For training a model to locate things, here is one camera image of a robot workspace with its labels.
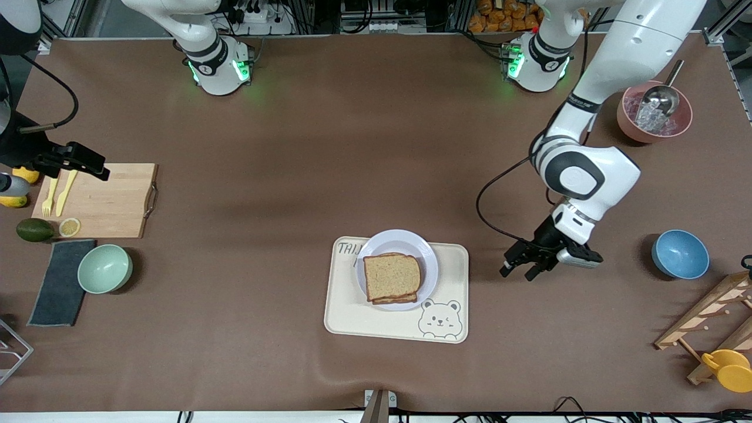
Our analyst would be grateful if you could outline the white round plate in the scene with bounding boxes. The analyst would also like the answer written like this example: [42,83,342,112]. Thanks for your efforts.
[356,229,439,311]

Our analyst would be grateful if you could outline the plain brown bread slice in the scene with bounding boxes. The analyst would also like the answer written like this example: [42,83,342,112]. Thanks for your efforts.
[362,253,422,302]

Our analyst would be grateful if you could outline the cream bear print tray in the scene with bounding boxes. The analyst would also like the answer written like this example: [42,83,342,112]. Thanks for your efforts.
[324,236,469,344]

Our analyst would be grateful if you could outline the yellow plastic knife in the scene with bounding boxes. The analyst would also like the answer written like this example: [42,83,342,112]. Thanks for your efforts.
[55,167,81,217]

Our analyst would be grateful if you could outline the yellow plastic fork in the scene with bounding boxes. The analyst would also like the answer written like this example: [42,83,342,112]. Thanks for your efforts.
[41,170,62,217]

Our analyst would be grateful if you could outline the wooden cutting board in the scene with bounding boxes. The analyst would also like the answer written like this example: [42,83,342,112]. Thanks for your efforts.
[31,163,159,240]

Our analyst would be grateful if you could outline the green avocado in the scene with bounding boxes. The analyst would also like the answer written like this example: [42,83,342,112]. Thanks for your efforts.
[16,218,55,243]

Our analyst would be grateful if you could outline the mint green bowl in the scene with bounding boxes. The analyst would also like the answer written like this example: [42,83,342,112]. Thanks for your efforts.
[78,244,133,295]

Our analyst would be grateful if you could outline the grey cloth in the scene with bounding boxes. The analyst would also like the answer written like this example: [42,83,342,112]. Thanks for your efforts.
[27,239,96,327]

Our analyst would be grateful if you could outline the blue bowl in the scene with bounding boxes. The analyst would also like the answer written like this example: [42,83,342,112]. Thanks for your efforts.
[651,229,710,280]

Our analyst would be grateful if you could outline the pink bowl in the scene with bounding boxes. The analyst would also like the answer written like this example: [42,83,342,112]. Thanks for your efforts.
[616,80,694,145]

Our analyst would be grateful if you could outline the clear ice cubes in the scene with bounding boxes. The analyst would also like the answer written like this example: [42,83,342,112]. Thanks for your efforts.
[623,94,682,137]

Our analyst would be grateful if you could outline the wooden cup rack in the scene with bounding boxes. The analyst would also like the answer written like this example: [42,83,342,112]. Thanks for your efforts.
[654,270,752,387]

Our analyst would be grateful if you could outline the metal scoop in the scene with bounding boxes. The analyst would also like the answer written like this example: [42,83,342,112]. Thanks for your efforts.
[634,59,686,118]

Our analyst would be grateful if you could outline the metal table clamp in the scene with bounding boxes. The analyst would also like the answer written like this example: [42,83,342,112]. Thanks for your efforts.
[360,389,398,423]

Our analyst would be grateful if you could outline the yellow cup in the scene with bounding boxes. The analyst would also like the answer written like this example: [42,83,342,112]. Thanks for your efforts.
[701,349,752,394]

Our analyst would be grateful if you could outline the white power strip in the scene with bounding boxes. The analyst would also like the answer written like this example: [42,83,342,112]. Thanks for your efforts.
[226,0,294,36]

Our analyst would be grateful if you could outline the orange snack pile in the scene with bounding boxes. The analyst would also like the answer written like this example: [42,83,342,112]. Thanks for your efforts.
[468,0,544,33]

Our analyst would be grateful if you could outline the grey power strip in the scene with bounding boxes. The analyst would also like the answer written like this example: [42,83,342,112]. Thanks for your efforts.
[341,16,395,33]

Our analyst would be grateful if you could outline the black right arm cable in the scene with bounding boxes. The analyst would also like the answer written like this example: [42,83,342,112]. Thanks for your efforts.
[0,53,79,135]

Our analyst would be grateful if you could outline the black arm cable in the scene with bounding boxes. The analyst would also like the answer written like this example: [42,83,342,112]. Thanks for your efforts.
[476,18,591,247]
[0,53,79,135]

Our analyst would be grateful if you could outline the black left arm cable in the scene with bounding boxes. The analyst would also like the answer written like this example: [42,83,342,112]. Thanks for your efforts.
[476,18,591,247]

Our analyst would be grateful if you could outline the metal wire rack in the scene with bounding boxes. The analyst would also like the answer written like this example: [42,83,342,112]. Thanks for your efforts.
[0,317,34,387]

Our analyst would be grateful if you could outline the aluminium frame strut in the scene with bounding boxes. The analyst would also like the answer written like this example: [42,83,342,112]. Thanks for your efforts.
[708,0,752,46]

